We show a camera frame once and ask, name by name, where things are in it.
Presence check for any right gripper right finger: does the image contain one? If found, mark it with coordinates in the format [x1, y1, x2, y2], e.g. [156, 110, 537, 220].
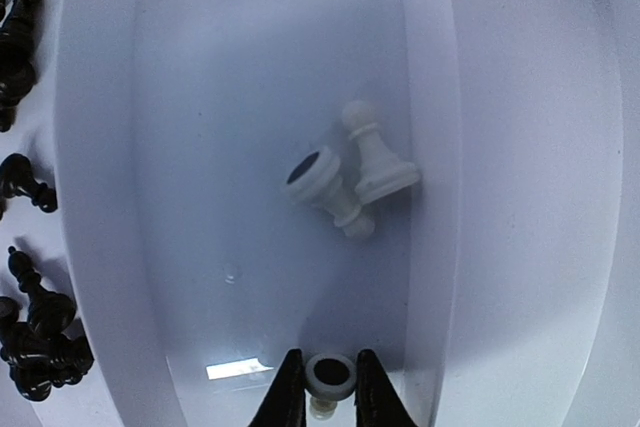
[355, 349, 415, 427]

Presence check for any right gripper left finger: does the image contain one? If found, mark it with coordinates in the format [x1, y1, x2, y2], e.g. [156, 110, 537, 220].
[249, 348, 306, 427]

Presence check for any black chess pieces lower cluster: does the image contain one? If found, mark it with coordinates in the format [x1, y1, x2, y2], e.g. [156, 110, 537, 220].
[1, 246, 94, 402]

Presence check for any black chess pieces cluster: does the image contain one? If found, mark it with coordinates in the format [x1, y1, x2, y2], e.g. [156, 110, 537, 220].
[1, 246, 94, 402]
[1, 0, 58, 213]

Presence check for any black chess pieces upper cluster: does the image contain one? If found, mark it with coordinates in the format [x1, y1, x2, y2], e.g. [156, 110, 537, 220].
[1, 0, 58, 213]

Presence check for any white pawn in tray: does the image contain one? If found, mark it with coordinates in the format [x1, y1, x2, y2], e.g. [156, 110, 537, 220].
[341, 100, 421, 204]

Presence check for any white pawn lying base up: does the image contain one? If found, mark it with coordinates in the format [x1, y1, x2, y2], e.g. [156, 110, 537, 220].
[283, 146, 375, 240]

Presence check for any white plastic tray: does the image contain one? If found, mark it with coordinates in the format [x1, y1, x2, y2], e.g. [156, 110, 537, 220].
[0, 0, 640, 427]

